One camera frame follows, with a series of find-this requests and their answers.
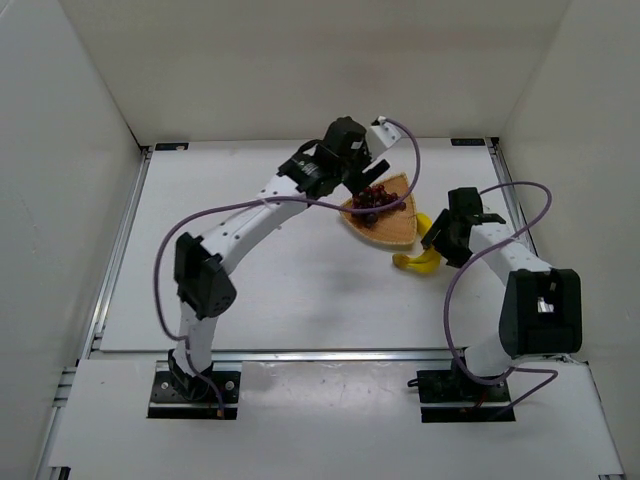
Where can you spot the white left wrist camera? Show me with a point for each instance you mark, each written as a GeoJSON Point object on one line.
{"type": "Point", "coordinates": [382, 134]}

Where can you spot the aluminium right table rail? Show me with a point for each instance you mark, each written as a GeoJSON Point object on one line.
{"type": "Point", "coordinates": [530, 225]}

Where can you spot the yellow fake banana bunch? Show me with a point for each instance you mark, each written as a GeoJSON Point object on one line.
{"type": "Point", "coordinates": [428, 261]}

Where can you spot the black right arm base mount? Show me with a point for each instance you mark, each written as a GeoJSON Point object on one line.
{"type": "Point", "coordinates": [448, 396]}

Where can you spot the woven triangular fruit basket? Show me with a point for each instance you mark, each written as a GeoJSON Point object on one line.
{"type": "Point", "coordinates": [395, 229]}

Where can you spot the black right corner bracket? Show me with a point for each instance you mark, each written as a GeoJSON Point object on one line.
{"type": "Point", "coordinates": [467, 142]}

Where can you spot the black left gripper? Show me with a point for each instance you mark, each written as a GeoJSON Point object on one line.
{"type": "Point", "coordinates": [364, 176]}

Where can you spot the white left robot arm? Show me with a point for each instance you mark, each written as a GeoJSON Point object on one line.
{"type": "Point", "coordinates": [203, 264]}

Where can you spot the red fake grape bunch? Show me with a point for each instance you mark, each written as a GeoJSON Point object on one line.
{"type": "Point", "coordinates": [374, 197]}

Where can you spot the black corner bracket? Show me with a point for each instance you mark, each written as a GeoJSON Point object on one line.
{"type": "Point", "coordinates": [467, 142]}
{"type": "Point", "coordinates": [171, 146]}

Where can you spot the aluminium table rail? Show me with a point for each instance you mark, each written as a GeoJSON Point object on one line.
{"type": "Point", "coordinates": [96, 320]}
{"type": "Point", "coordinates": [332, 355]}
{"type": "Point", "coordinates": [530, 225]}

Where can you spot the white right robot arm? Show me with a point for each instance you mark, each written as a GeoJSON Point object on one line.
{"type": "Point", "coordinates": [483, 362]}

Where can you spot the aluminium left table rail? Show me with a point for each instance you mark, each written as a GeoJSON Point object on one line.
{"type": "Point", "coordinates": [96, 320]}

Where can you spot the black left corner bracket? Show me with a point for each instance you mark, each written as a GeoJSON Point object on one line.
{"type": "Point", "coordinates": [171, 146]}

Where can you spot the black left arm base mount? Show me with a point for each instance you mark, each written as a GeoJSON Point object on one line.
{"type": "Point", "coordinates": [190, 398]}

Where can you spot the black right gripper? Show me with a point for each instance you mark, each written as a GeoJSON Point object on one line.
{"type": "Point", "coordinates": [447, 240]}

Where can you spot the aluminium front table rail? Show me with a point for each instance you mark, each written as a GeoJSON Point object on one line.
{"type": "Point", "coordinates": [332, 355]}

